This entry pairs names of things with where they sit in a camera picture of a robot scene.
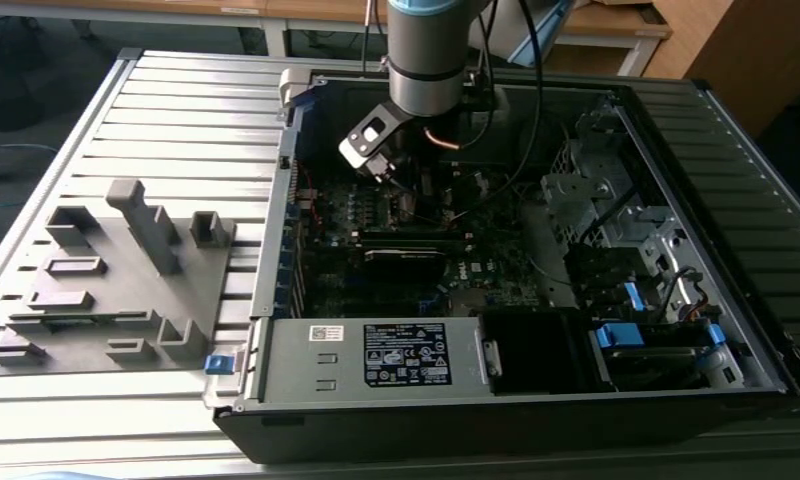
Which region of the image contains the silver disk bay bracket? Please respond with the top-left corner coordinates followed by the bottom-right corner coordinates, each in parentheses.
top-left (609, 203), bottom-right (728, 326)

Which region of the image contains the black connector block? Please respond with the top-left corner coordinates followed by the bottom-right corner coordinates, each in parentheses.
top-left (562, 244), bottom-right (641, 321)

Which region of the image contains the dark graphics card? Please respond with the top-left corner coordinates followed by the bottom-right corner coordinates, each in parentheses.
top-left (361, 246), bottom-right (449, 294)

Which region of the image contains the hard disk blue carrier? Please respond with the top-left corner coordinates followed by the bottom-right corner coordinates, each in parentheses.
top-left (589, 322), bottom-right (708, 394)

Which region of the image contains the black PC case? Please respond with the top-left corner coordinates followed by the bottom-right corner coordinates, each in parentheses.
top-left (201, 67), bottom-right (800, 467)

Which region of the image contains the silver metal drive cage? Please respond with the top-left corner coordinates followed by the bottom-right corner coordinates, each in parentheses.
top-left (537, 110), bottom-right (641, 236)

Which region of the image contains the blue floor cable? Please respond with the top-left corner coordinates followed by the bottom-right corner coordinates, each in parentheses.
top-left (0, 142), bottom-right (62, 207)

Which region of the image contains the grey power supply unit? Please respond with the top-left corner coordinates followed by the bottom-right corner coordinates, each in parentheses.
top-left (257, 315), bottom-right (496, 404)

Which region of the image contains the thick black power cable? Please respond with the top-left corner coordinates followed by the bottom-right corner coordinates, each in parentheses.
top-left (576, 182), bottom-right (641, 249)

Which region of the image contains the grey parts rack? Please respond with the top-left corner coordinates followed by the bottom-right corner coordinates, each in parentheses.
top-left (0, 178), bottom-right (239, 377)

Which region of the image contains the grey plastic support bar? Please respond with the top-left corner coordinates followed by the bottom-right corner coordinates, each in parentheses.
top-left (517, 203), bottom-right (578, 309)

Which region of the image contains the wooden cabinet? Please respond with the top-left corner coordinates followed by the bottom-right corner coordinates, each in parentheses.
top-left (642, 0), bottom-right (800, 140)

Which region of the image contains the dark office chair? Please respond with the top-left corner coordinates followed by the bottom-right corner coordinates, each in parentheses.
top-left (0, 14), bottom-right (51, 134)

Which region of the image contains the pale grey case latch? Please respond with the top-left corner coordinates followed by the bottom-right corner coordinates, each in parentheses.
top-left (275, 67), bottom-right (315, 110)

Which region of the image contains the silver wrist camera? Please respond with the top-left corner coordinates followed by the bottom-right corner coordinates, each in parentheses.
top-left (337, 99), bottom-right (405, 174)

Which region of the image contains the metal socket cover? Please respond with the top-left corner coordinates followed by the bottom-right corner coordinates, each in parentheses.
top-left (449, 169), bottom-right (493, 221)

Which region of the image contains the coloured wire bundle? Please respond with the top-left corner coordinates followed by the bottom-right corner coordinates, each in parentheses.
top-left (680, 299), bottom-right (722, 325)

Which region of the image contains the CPU socket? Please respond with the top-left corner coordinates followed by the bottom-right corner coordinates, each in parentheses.
top-left (383, 192), bottom-right (460, 232)

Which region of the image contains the pale blue object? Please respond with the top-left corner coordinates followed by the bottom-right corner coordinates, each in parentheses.
top-left (12, 469), bottom-right (107, 480)

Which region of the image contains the black disk cable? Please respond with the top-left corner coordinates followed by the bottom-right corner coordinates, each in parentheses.
top-left (657, 266), bottom-right (702, 314)

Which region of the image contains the thin robot cable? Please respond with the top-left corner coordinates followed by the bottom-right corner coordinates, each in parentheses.
top-left (362, 0), bottom-right (375, 76)

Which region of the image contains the black RAM slot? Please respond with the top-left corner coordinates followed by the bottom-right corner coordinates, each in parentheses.
top-left (358, 236), bottom-right (472, 243)
top-left (358, 241), bottom-right (472, 249)
top-left (358, 232), bottom-right (470, 239)
top-left (358, 227), bottom-right (469, 234)

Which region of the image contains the wooden desk white frame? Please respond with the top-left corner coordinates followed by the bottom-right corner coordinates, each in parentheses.
top-left (265, 0), bottom-right (673, 77)
top-left (0, 0), bottom-right (287, 57)

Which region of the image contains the thin white wire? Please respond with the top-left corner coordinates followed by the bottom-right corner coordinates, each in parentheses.
top-left (513, 180), bottom-right (542, 207)
top-left (524, 248), bottom-right (576, 287)

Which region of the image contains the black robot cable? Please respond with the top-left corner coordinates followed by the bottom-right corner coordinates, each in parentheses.
top-left (458, 12), bottom-right (501, 149)
top-left (502, 0), bottom-right (546, 196)

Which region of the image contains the green motherboard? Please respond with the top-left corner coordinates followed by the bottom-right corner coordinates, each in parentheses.
top-left (283, 162), bottom-right (556, 320)

